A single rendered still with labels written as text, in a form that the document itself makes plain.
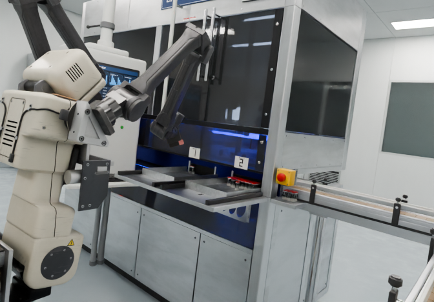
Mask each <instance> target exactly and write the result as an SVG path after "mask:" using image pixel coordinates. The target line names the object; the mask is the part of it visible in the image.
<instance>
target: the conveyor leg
mask: <svg viewBox="0 0 434 302"><path fill-rule="evenodd" d="M309 213H310V214H313V215H316V222H315V231H314V236H313V245H312V250H311V259H310V264H309V273H308V278H307V287H306V292H305V301H304V302H315V301H316V292H317V286H318V278H319V273H320V264H321V259H322V250H323V245H324V236H325V231H326V222H327V219H328V218H329V217H326V216H322V215H320V214H316V213H312V212H309Z"/></svg>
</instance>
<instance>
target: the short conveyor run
mask: <svg viewBox="0 0 434 302"><path fill-rule="evenodd" d="M324 181H325V182H324V183H322V185H321V184H318V183H316V182H317V180H315V179H314V180H312V182H309V181H304V180H301V179H297V182H296V185H293V186H283V187H282V194H283V190H285V189H288V190H293V191H296V192H298V199H297V201H301V202H304V203H306V206H305V207H303V208H299V209H301V210H305V211H308V212H312V213H316V214H320V215H322V216H326V217H330V218H333V219H337V220H340V221H344V222H347V223H351V224H354V225H358V226H361V227H365V228H369V229H372V230H376V231H379V232H383V233H385V234H389V235H392V236H397V237H401V238H404V239H408V240H410V241H414V242H417V243H422V244H424V245H428V246H429V245H430V241H431V237H432V234H431V233H430V229H431V228H434V209H432V208H426V207H423V206H417V205H412V204H409V203H408V201H407V200H406V199H407V198H408V195H405V194H404V195H402V197H403V198H404V199H402V200H401V198H399V197H397V198H395V201H394V200H391V199H386V198H382V197H377V196H371V195H368V194H362V193H359V192H354V191H350V190H344V189H341V188H336V187H332V186H328V185H327V183H326V181H328V178H324ZM281 197H282V196H281Z"/></svg>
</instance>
